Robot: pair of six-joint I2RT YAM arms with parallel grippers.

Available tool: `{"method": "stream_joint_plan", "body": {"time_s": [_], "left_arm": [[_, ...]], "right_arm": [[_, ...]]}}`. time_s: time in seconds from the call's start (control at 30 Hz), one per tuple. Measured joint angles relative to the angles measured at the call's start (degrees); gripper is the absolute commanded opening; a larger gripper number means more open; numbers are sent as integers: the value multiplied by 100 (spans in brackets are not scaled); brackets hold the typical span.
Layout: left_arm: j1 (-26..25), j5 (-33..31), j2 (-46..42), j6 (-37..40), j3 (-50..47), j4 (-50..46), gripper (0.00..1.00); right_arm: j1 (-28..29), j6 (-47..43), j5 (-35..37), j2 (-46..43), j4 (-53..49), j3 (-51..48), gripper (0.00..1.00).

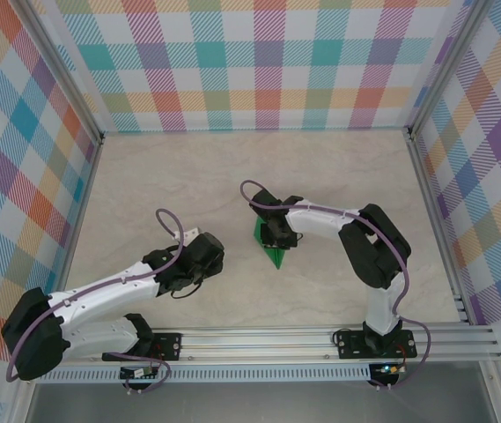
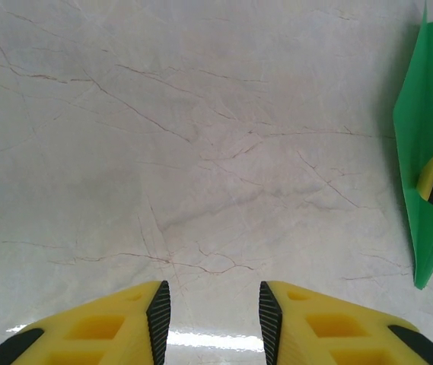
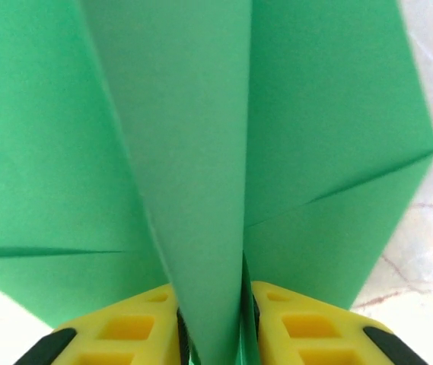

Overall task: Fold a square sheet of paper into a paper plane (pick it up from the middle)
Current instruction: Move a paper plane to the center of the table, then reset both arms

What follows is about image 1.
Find green paper sheet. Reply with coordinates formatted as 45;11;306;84
252;218;287;270

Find left small circuit board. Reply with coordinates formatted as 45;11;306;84
119;366;159;380

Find grey metal lower panel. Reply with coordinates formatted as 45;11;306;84
25;382;497;423

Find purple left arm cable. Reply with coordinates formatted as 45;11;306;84
5;208;188;396

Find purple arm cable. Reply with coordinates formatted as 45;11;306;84
5;208;188;396
239;179;432;391

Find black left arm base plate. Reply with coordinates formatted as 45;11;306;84
102;332;184;363

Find aluminium front rail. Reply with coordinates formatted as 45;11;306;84
16;323;501;365

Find aluminium rail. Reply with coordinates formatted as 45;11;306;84
16;323;501;365
46;134;105;330
407;134;472;326

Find aluminium left side rail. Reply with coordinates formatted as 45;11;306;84
46;134;105;330

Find perforated metal cable tray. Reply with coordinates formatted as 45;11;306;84
45;368;372;383

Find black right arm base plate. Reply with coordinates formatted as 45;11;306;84
334;330;417;360

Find aluminium right side rail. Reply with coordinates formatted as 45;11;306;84
407;134;472;326

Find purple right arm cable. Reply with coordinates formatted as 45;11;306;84
239;179;432;391

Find aluminium right frame post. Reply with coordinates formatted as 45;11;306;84
406;0;491;142

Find aluminium frame post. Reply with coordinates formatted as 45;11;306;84
406;0;491;142
19;0;106;145

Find aluminium left frame post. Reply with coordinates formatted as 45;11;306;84
19;0;106;145

